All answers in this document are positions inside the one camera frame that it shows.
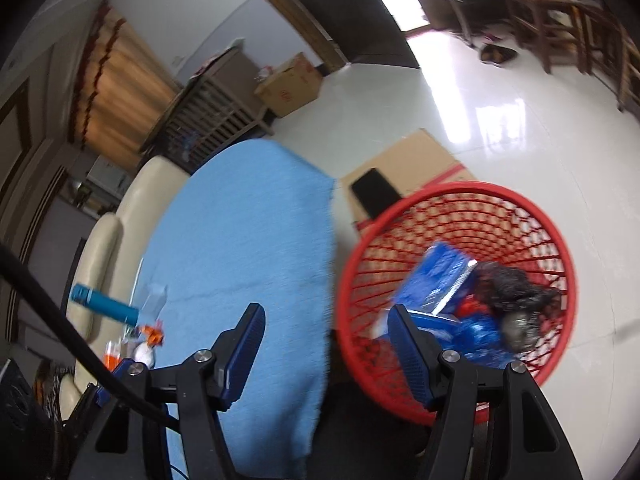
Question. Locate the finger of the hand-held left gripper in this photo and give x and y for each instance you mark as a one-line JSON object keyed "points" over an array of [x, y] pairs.
{"points": [[102, 395]]}

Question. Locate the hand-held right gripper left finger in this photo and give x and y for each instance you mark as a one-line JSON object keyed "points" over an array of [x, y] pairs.
{"points": [[245, 355]]}

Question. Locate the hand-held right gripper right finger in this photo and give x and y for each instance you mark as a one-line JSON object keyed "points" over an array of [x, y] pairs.
{"points": [[407, 355]]}

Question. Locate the blue white packet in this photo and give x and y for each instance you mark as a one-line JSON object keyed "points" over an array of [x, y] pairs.
{"points": [[430, 322]]}

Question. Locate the white striped packet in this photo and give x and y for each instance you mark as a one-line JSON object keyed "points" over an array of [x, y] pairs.
{"points": [[145, 355]]}

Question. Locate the blue plastic bag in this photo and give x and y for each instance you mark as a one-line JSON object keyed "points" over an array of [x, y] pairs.
{"points": [[482, 337]]}

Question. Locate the orange wrapper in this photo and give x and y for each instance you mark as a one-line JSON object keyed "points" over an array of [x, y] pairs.
{"points": [[150, 334]]}

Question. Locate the red packet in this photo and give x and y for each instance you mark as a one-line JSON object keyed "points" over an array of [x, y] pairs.
{"points": [[472, 306]]}

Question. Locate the large blue packet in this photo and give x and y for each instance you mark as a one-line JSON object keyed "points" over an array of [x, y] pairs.
{"points": [[437, 275]]}

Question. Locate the small clear plastic bag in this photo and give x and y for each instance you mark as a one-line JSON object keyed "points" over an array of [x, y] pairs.
{"points": [[152, 300]]}

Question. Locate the red plastic mesh basket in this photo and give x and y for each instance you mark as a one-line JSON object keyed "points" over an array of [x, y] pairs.
{"points": [[380, 240]]}

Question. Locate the dark plastic bag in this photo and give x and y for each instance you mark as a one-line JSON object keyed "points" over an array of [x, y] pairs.
{"points": [[515, 285]]}

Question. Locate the orange white box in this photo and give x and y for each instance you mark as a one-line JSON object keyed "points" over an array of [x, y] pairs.
{"points": [[112, 355]]}

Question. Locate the teal thermos bottle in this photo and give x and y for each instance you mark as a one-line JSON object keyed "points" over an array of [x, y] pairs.
{"points": [[102, 302]]}

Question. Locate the blue tablecloth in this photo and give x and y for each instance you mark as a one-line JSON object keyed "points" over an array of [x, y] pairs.
{"points": [[240, 235]]}

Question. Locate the cream leather sofa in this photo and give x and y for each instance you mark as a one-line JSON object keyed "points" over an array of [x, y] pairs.
{"points": [[110, 240]]}

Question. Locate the black phone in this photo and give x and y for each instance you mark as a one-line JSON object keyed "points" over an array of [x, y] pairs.
{"points": [[375, 192]]}

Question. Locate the flat cardboard box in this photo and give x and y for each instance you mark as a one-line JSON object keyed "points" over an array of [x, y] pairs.
{"points": [[420, 160]]}

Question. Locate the white standing air conditioner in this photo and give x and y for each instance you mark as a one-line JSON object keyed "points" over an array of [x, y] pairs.
{"points": [[105, 175]]}

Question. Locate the grey wooden crib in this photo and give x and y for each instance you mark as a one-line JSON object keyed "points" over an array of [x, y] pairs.
{"points": [[215, 105]]}

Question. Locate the brown cardboard box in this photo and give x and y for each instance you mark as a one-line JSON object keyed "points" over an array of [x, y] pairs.
{"points": [[292, 85]]}

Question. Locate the tan curtain with red trim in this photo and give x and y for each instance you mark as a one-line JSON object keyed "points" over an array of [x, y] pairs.
{"points": [[115, 85]]}

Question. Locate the pair of brown shoes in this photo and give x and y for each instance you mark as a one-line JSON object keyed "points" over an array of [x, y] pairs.
{"points": [[497, 54]]}

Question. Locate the dark door with glass pane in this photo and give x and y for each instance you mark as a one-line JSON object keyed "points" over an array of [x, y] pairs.
{"points": [[360, 15]]}

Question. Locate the wooden chair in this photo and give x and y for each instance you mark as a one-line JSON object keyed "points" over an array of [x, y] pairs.
{"points": [[565, 15]]}

